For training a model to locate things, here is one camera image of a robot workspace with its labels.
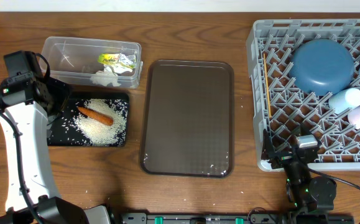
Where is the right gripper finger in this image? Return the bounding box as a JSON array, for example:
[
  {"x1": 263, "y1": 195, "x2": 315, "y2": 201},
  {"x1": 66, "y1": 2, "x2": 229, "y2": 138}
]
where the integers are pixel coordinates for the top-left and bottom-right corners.
[
  {"x1": 299, "y1": 124, "x2": 312, "y2": 136},
  {"x1": 262, "y1": 129, "x2": 275, "y2": 156}
]

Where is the orange carrot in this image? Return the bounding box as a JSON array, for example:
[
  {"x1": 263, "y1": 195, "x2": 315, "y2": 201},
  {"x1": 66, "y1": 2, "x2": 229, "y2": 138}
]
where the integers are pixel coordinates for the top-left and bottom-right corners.
[{"x1": 77, "y1": 107, "x2": 114, "y2": 126}]

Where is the white paper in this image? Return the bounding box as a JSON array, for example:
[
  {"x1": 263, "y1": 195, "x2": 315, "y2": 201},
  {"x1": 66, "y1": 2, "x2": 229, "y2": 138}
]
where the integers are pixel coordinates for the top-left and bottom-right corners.
[
  {"x1": 104, "y1": 65, "x2": 133, "y2": 76},
  {"x1": 90, "y1": 71, "x2": 121, "y2": 87}
]

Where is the light blue plastic cup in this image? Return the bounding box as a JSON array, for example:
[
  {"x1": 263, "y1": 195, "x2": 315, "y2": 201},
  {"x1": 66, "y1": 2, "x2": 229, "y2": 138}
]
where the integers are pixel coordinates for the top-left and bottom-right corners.
[{"x1": 328, "y1": 88, "x2": 360, "y2": 114}]

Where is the wooden chopstick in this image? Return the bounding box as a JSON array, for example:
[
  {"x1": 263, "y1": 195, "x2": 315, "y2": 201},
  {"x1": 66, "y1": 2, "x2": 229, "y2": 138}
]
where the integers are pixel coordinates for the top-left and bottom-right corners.
[{"x1": 262, "y1": 53, "x2": 272, "y2": 119}]

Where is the large blue plate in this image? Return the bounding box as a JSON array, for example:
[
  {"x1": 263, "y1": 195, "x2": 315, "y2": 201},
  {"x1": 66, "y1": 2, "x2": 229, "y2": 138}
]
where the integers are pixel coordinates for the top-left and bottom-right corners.
[{"x1": 289, "y1": 39, "x2": 354, "y2": 96}]

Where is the pile of white rice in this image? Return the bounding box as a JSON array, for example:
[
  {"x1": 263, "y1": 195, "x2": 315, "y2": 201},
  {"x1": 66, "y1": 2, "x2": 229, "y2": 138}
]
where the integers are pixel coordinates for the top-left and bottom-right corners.
[{"x1": 57, "y1": 98, "x2": 129, "y2": 147}]

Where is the green and silver wrapper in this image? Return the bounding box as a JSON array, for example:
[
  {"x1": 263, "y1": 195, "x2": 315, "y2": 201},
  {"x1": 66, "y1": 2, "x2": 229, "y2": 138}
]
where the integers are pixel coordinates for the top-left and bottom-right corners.
[{"x1": 98, "y1": 53, "x2": 136, "y2": 69}]

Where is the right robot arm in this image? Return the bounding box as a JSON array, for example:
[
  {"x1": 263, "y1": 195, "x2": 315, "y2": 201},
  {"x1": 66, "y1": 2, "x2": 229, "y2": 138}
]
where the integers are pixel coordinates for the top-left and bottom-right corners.
[{"x1": 261, "y1": 125, "x2": 337, "y2": 223}]

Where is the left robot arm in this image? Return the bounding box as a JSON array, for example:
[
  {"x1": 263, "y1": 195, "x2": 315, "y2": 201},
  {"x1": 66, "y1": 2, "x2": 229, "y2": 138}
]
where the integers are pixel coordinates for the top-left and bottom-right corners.
[{"x1": 0, "y1": 75, "x2": 111, "y2": 223}]

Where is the grey dishwasher rack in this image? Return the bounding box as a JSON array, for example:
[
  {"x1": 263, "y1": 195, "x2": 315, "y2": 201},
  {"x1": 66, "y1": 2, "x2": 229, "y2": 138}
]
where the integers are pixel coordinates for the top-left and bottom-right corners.
[{"x1": 246, "y1": 19, "x2": 360, "y2": 171}]

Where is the black tray bin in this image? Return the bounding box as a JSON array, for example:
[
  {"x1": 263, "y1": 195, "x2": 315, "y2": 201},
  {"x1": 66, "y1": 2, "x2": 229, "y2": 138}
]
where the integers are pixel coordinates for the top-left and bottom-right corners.
[{"x1": 47, "y1": 92, "x2": 129, "y2": 146}]

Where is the clear plastic bin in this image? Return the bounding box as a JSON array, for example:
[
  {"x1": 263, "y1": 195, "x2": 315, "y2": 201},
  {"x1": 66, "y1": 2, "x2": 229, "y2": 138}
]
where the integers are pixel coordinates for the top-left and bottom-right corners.
[{"x1": 40, "y1": 37, "x2": 143, "y2": 88}]

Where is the dark brown serving tray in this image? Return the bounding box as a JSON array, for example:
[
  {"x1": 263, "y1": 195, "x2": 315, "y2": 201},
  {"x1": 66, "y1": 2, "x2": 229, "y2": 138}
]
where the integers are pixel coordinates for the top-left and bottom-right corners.
[{"x1": 140, "y1": 60, "x2": 234, "y2": 179}]

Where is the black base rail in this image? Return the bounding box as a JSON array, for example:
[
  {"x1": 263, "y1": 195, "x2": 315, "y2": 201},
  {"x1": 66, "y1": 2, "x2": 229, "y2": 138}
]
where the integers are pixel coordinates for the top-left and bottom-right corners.
[{"x1": 117, "y1": 212, "x2": 354, "y2": 224}]

